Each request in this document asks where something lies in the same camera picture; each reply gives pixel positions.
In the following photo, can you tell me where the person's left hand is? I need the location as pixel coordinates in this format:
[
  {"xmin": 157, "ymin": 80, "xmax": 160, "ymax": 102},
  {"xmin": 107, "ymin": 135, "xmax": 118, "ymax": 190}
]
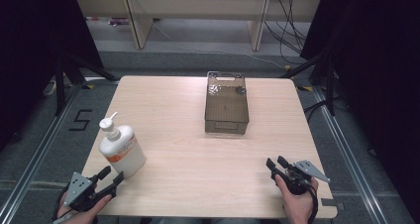
[{"xmin": 56, "ymin": 194, "xmax": 113, "ymax": 224}]

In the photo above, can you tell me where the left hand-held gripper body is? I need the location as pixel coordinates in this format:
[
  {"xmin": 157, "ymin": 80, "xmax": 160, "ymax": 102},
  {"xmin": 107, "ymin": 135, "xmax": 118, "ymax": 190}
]
[{"xmin": 62, "ymin": 170, "xmax": 118, "ymax": 213}]

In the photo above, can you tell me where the aluminium floor rail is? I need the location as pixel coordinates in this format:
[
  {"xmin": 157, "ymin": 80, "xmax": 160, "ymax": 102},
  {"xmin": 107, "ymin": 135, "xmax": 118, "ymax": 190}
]
[
  {"xmin": 311, "ymin": 84, "xmax": 392, "ymax": 224},
  {"xmin": 0, "ymin": 81, "xmax": 86, "ymax": 218}
]

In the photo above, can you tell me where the white pump bottle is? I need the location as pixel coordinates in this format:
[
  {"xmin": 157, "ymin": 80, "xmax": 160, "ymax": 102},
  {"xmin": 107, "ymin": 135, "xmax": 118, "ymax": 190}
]
[{"xmin": 98, "ymin": 111, "xmax": 148, "ymax": 179}]

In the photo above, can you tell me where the black metal stand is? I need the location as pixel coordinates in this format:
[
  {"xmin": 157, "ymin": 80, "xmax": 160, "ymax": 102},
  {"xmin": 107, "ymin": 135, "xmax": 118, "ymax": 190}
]
[
  {"xmin": 279, "ymin": 50, "xmax": 339, "ymax": 117},
  {"xmin": 52, "ymin": 50, "xmax": 121, "ymax": 117}
]

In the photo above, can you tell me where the brown translucent plastic bin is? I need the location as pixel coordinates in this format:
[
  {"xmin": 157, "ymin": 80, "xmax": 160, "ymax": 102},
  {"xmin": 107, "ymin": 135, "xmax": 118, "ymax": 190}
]
[{"xmin": 204, "ymin": 70, "xmax": 251, "ymax": 136}]

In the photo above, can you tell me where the bundle of black cables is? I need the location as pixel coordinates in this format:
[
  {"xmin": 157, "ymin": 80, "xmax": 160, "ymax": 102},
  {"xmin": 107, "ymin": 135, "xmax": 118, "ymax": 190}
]
[{"xmin": 262, "ymin": 0, "xmax": 312, "ymax": 65}]

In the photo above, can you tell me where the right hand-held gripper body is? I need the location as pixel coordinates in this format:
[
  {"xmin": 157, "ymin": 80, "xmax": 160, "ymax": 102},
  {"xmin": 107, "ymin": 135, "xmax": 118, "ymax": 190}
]
[{"xmin": 279, "ymin": 160, "xmax": 332, "ymax": 196}]

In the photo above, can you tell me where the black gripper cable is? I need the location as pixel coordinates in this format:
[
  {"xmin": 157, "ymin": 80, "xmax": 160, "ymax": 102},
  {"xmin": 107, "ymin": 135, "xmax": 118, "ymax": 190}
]
[
  {"xmin": 305, "ymin": 180, "xmax": 321, "ymax": 224},
  {"xmin": 52, "ymin": 183, "xmax": 72, "ymax": 222}
]

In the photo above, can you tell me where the white desk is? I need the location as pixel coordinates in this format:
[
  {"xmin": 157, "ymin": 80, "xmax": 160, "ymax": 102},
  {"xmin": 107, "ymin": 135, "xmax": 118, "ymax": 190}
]
[{"xmin": 72, "ymin": 0, "xmax": 323, "ymax": 52}]

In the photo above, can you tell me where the person's right hand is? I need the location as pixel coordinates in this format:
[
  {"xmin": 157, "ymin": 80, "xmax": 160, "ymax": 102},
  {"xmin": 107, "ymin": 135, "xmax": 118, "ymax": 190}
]
[{"xmin": 274, "ymin": 174, "xmax": 320, "ymax": 224}]

